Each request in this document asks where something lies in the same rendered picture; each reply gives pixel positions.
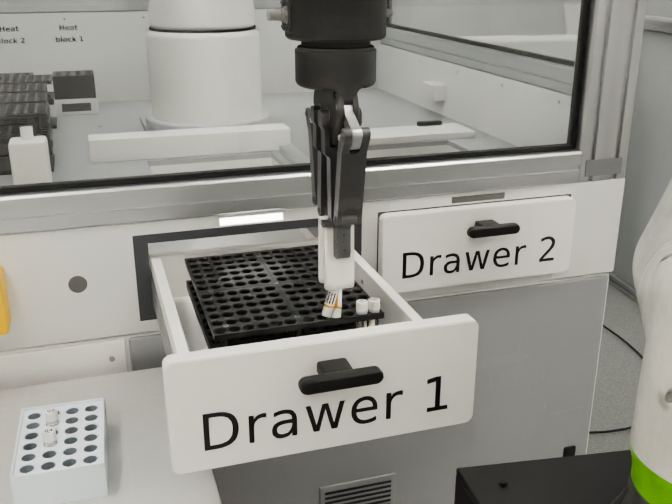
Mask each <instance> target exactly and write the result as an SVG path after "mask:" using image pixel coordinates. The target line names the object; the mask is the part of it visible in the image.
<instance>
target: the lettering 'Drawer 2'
mask: <svg viewBox="0 0 672 504"><path fill-rule="evenodd" d="M547 239H550V240H551V241H552V244H551V246H550V248H549V249H548V250H547V251H546V252H545V253H544V254H543V256H542V257H541V258H540V259H539V262H543V261H552V260H554V257H553V258H544V257H545V256H546V255H547V254H548V253H549V252H550V251H551V250H552V248H553V247H554V245H555V239H554V238H553V237H551V236H547V237H544V238H542V239H541V242H542V241H544V240H547ZM522 248H526V245H523V246H521V247H520V248H519V246H516V253H515V265H518V254H519V251H520V250H521V249H522ZM502 250H505V251H506V252H507V255H504V256H497V254H498V252H500V251H502ZM489 251H490V250H487V251H486V254H485V257H484V260H483V264H482V261H481V256H480V251H476V253H475V256H474V259H473V262H472V266H471V261H470V256H469V252H466V257H467V262H468V267H469V271H470V270H473V268H474V265H475V261H476V258H477V255H478V260H479V265H480V269H484V267H485V264H486V261H487V257H488V254H489ZM409 255H416V256H418V257H419V259H420V268H419V270H418V272H417V273H415V274H412V275H406V259H407V256H409ZM450 256H455V257H456V259H457V260H455V261H449V262H447V263H446V264H445V265H444V271H445V272H446V273H453V272H454V271H455V270H456V272H459V265H460V258H459V255H457V254H455V253H452V254H448V255H446V258H448V257H450ZM508 257H510V252H509V250H508V249H507V248H500V249H498V250H497V251H496V252H495V254H494V257H493V262H494V264H495V265H496V266H497V267H505V266H507V265H508V264H509V262H507V263H505V264H498V263H497V260H496V259H500V258H508ZM437 258H441V255H437V256H435V257H434V256H430V275H433V263H434V261H435V259H437ZM543 258H544V259H543ZM452 263H456V267H455V269H453V270H451V271H449V270H447V266H448V265H449V264H452ZM423 267H424V258H423V256H422V255H421V254H420V253H417V252H409V253H403V272H402V279H405V278H412V277H415V276H418V275H419V274H420V273H421V272H422V270H423Z"/></svg>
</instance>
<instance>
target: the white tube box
mask: <svg viewBox="0 0 672 504"><path fill-rule="evenodd" d="M50 408H56V409H57V411H58V423H59V424H58V425H56V426H52V427H49V426H47V422H46V418H45V411H46V410H47V409H50ZM47 428H54V429H55V431H56V443H57V444H56V445H55V446H53V447H45V444H44V441H43V436H42V432H43V430H45V429H47ZM10 483H11V489H12V495H13V501H14V504H63V503H69V502H75V501H81V500H87V499H93V498H99V497H106V496H108V432H107V419H106V410H105V402H104V398H96V399H89V400H81V401H74V402H66V403H59V404H51V405H44V406H36V407H29V408H22V409H21V415H20V421H19V427H18V432H17V438H16V444H15V449H14V455H13V461H12V467H11V472H10Z"/></svg>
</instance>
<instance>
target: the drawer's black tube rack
mask: <svg viewBox="0 0 672 504"><path fill-rule="evenodd" d="M184 261H185V265H186V268H187V271H188V273H189V276H190V278H191V280H187V281H186V288H187V291H188V294H189V297H190V299H191V302H192V305H193V308H194V310H195V313H196V316H197V319H198V322H199V324H200V327H201V330H202V333H203V335H204V338H205V341H206V344H207V347H208V349H214V348H221V347H229V346H236V345H243V344H250V343H257V342H264V341H272V340H279V339H286V338H293V337H300V336H307V335H315V334H322V333H329V332H336V331H343V330H351V329H356V325H357V322H353V323H345V324H338V325H331V326H323V327H316V328H309V329H301V330H294V331H287V332H279V333H272V334H265V335H258V336H250V337H243V338H236V339H228V340H221V341H214V338H213V336H212V332H211V328H214V327H222V326H223V327H228V326H229V325H237V324H244V323H252V322H260V321H267V320H275V319H282V318H290V317H296V318H298V320H299V321H300V319H299V317H300V316H305V315H313V314H320V313H322V311H323V307H324V302H325V299H326V295H327V292H328V291H327V290H325V288H324V283H322V284H321V283H320V282H319V273H318V244H317V245H308V246H298V247H289V248H279V249H270V250H261V251H251V252H242V253H232V254H223V255H214V256H204V257H195V258H185V259H184ZM370 298H371V297H370V296H369V295H368V294H367V293H366V292H365V291H364V290H363V288H362V287H361V286H360V285H359V284H358V283H357V282H356V281H355V280H354V286H353V287H352V288H344V289H342V308H341V311H343V310H351V309H356V301H357V300H360V299H364V300H367V301H368V300H369V299H370ZM300 323H301V324H302V322H301V321H300Z"/></svg>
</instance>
